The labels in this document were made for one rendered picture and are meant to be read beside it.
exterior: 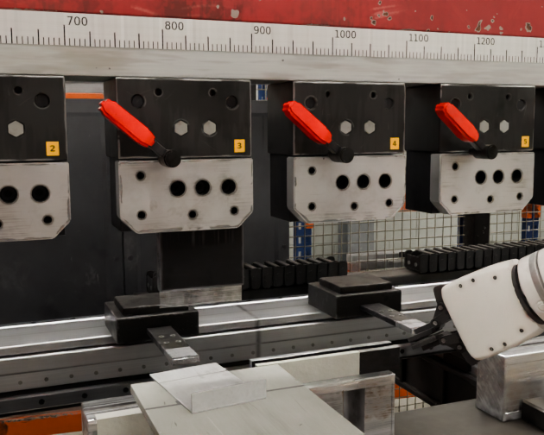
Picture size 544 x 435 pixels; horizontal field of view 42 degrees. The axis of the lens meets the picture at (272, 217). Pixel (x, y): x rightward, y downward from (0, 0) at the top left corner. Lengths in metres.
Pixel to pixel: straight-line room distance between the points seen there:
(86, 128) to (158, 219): 0.56
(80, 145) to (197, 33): 0.56
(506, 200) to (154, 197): 0.47
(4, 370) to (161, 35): 0.54
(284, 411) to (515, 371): 0.43
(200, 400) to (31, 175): 0.28
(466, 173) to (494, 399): 0.34
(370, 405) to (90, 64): 0.54
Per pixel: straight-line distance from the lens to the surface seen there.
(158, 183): 0.77
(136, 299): 1.08
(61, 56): 0.76
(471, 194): 0.95
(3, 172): 0.75
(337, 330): 1.20
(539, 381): 1.11
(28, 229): 0.76
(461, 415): 1.10
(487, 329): 0.90
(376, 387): 0.95
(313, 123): 0.79
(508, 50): 0.99
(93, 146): 1.31
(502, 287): 0.88
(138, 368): 1.11
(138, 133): 0.73
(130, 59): 0.77
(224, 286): 0.85
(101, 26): 0.77
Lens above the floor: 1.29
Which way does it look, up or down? 7 degrees down
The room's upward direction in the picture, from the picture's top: straight up
